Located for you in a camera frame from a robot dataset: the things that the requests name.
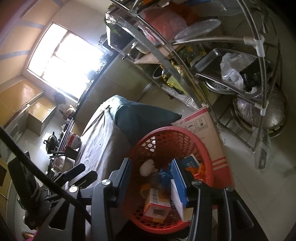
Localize white ceramic basin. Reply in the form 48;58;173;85
62;157;75;173

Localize red plastic trash basket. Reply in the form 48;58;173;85
120;126;214;235

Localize yellow base cabinets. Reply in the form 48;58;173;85
72;57;158;135

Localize blue plastic bag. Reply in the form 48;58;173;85
158;163;173;190

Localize yellow plastic bag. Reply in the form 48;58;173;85
162;64;188;95

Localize red orange medicine box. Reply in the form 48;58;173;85
143;188;171;223

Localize cardboard box on floor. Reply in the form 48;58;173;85
172;107;234;189

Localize white plastic bag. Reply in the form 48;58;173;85
220;53;254;90

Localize black chopstick cup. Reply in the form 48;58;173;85
64;147;79;160

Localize black wok with lid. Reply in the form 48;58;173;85
43;132;58;154

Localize metal kitchen rack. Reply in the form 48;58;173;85
105;1;287;170

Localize blue printed carton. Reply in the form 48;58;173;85
181;154;200;169

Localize pink sleeve forearm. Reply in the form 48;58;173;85
22;232;37;241

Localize red white bowl stack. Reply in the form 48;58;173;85
65;132;82;150

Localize grey tablecloth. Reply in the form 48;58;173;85
75;108;131;184

